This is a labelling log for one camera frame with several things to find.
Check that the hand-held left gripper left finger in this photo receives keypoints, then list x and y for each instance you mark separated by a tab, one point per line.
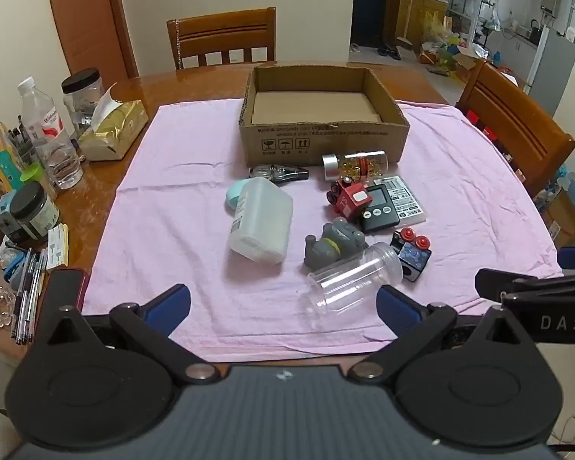
168	305

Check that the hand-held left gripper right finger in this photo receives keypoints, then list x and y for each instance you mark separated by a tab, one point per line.
396	309

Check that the clear plastic jar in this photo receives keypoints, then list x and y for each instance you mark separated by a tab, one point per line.
352	280

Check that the blue black toy car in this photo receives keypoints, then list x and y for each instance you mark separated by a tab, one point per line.
412	254

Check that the white plastic bottle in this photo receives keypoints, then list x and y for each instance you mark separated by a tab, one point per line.
261	220

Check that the teal round case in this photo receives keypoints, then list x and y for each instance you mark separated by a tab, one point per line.
232	196

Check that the brown cardboard box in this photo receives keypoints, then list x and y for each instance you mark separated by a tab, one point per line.
562	218

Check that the pink towel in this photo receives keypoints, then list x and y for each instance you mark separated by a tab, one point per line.
172	230

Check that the black red-edged case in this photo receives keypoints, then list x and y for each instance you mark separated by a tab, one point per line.
72	285

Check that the black digital timer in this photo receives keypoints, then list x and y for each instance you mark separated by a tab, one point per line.
379	208

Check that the red toy train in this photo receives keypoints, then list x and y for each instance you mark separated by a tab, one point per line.
347	199

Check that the stack of small cards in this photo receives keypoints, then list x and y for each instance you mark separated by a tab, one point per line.
58	244

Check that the bunch of pens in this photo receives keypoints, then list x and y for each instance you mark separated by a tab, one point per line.
26	292

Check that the wooden chair dark stripes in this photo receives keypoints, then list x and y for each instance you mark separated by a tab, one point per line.
512	124

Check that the gold-filled glass bottle silver cap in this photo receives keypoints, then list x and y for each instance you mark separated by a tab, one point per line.
359	163

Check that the dark jar black lid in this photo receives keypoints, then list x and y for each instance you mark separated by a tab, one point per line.
31	211

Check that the clear black tape dispenser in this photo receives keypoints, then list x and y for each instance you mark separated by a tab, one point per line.
277	172

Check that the gold tissue pack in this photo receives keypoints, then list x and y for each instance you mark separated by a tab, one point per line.
112	132

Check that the blue pencil sharpener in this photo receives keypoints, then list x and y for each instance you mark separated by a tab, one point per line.
4	218

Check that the grey refrigerator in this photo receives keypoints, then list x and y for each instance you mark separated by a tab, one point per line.
555	72

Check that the green cup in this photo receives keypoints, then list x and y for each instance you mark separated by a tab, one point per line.
31	172

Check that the clear plastic water bottle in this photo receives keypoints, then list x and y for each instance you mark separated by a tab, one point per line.
48	129

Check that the clear jar black lid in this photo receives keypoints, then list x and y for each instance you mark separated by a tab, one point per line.
81	98

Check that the clear bag of pens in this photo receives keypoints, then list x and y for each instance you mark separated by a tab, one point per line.
12	141

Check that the yellow plastic bag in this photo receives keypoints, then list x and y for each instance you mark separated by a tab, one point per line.
433	26

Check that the wooden chair slatted back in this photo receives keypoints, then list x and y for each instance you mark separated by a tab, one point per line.
220	38

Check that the wooden cabinet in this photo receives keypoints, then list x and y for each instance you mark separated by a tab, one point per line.
419	19

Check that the metal shelf rack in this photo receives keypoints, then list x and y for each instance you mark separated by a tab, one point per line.
464	0

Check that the wooden door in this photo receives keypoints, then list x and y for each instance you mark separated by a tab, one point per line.
86	24

